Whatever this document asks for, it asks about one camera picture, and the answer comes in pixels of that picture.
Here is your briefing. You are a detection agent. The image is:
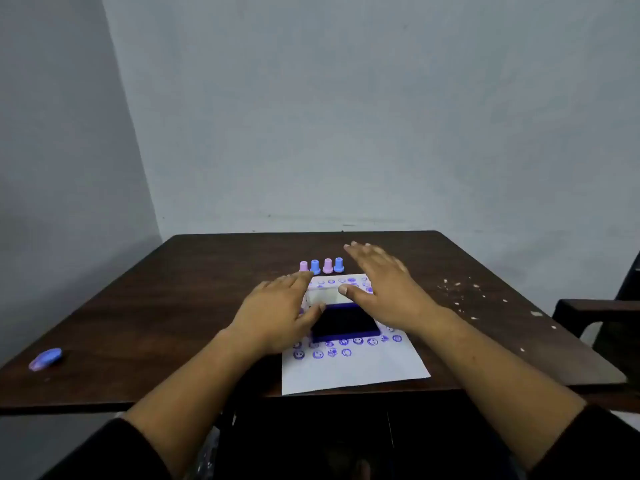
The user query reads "person's right hand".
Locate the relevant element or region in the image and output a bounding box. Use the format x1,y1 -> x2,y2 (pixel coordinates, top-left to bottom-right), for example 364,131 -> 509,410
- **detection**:
338,241 -> 449,337

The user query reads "person's left hand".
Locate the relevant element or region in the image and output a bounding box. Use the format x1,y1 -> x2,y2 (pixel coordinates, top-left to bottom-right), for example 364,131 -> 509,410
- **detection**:
225,271 -> 327,357

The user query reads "blue ink pad white lid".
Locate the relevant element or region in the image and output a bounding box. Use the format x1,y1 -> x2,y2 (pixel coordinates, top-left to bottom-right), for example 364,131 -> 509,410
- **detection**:
299,286 -> 382,344

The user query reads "white paper with purple prints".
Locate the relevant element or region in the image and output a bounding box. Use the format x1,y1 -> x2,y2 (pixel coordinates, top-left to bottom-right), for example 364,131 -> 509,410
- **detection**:
281,273 -> 432,397

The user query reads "person's left forearm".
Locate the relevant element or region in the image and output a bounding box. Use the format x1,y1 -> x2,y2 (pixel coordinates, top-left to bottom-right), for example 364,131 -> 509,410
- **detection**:
122,328 -> 269,478

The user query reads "person's right forearm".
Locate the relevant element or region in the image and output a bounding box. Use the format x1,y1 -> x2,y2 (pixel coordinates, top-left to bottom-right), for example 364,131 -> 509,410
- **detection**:
415,309 -> 587,471

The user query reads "person's black left sleeve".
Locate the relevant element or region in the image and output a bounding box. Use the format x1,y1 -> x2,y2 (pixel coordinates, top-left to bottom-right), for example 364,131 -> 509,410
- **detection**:
37,417 -> 173,480

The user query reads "person's black sleeve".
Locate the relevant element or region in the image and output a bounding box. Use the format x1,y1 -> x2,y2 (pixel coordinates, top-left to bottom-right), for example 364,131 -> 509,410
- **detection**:
37,417 -> 173,480
527,403 -> 640,480

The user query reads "person's black right sleeve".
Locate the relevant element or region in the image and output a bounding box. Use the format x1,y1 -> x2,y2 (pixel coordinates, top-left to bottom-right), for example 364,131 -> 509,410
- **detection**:
527,403 -> 640,480

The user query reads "dark wooden chair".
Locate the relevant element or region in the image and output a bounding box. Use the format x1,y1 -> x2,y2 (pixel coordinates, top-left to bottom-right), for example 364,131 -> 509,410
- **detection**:
552,252 -> 640,391

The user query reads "purple oval cap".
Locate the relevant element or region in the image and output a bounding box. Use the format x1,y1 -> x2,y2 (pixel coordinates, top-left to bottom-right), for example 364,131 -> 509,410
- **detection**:
28,347 -> 63,373

